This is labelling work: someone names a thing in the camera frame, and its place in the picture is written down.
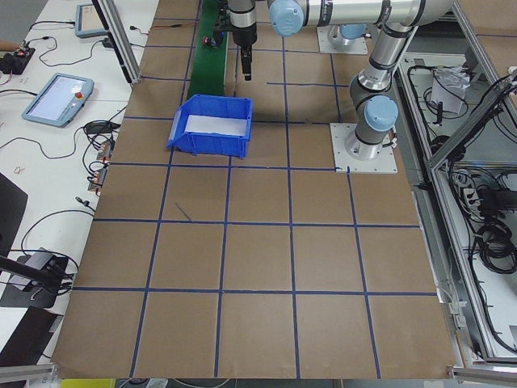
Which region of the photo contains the far teach pendant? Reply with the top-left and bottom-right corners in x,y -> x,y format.
74,4 -> 107,39

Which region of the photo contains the green conveyor belt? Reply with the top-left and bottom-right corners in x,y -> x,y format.
187,1 -> 228,98

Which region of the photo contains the aluminium frame post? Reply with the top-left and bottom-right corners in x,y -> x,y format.
92,0 -> 141,85

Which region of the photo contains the red mushroom push button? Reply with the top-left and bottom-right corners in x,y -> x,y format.
202,36 -> 219,47

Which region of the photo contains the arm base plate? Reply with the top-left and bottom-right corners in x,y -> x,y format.
330,123 -> 397,174
317,23 -> 368,55

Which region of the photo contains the teach pendant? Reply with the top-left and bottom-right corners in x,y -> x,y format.
22,73 -> 95,128
74,4 -> 107,39

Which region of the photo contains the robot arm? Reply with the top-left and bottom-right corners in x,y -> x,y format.
327,23 -> 367,49
267,0 -> 452,162

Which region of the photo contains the near teach pendant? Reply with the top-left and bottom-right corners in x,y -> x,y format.
22,73 -> 95,128

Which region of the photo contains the blue source bin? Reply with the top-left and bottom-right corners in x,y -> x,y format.
166,95 -> 254,158

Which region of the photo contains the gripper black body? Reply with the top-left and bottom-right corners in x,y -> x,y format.
213,19 -> 257,47

